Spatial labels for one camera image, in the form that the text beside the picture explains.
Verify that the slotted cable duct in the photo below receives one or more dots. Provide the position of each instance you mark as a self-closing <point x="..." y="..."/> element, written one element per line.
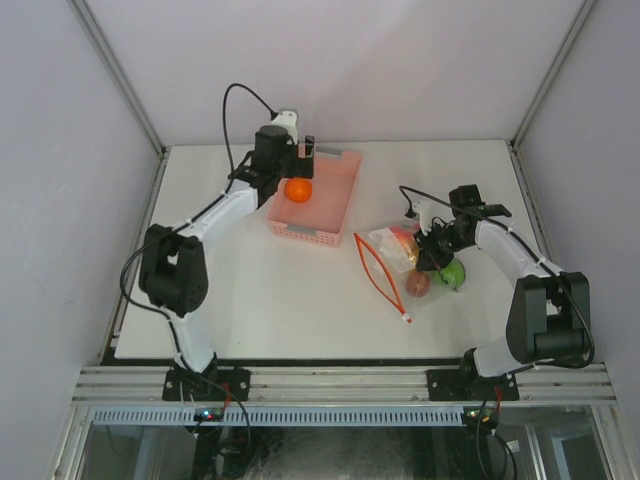
<point x="234" y="416"/>

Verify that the left aluminium corner post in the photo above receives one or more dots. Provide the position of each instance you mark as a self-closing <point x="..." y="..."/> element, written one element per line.
<point x="99" y="41"/>

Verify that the clear zip top bag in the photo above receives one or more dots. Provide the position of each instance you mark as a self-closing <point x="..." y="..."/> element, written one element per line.
<point x="386" y="267"/>

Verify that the fake red fruit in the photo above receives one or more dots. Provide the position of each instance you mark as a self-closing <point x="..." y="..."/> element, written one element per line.
<point x="402" y="231"/>

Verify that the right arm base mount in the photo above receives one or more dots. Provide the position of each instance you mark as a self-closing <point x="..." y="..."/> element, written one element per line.
<point x="450" y="385"/>

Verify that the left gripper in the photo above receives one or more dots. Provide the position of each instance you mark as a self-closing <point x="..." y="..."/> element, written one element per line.
<point x="302" y="168"/>

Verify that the aluminium corner post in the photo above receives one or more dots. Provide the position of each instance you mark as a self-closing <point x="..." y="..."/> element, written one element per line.
<point x="99" y="41"/>
<point x="565" y="48"/>

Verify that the fake yellow lemon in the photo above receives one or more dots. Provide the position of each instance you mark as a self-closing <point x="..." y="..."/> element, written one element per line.
<point x="410" y="249"/>

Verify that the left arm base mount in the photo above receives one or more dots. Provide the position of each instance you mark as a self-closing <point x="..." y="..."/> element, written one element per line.
<point x="212" y="385"/>

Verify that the fake orange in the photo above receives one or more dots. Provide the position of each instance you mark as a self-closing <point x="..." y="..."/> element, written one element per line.
<point x="298" y="190"/>

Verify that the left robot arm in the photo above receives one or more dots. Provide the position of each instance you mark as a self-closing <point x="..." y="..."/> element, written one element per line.
<point x="173" y="269"/>

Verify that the pink plastic basket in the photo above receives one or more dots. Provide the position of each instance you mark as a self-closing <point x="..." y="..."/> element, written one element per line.
<point x="321" y="219"/>

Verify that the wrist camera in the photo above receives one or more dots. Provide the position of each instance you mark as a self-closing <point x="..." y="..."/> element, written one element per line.
<point x="288" y="120"/>
<point x="421" y="213"/>

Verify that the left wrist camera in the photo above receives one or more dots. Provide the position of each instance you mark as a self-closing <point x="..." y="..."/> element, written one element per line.
<point x="288" y="120"/>

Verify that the fake brown pink fruit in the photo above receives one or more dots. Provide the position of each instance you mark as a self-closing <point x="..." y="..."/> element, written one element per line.
<point x="417" y="284"/>

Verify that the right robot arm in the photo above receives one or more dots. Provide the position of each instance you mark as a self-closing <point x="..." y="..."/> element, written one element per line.
<point x="548" y="323"/>

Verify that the right aluminium corner post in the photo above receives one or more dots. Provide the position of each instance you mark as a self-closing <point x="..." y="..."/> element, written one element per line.
<point x="565" y="48"/>

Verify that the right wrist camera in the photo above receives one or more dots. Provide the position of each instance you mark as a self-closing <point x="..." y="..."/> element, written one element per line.
<point x="421" y="213"/>

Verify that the fake green fruit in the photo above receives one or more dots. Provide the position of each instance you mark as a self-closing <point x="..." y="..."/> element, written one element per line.
<point x="453" y="276"/>

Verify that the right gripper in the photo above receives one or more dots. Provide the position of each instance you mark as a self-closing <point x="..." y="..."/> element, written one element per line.
<point x="429" y="258"/>

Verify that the aluminium front rail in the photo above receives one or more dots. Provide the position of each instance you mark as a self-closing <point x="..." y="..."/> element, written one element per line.
<point x="329" y="386"/>

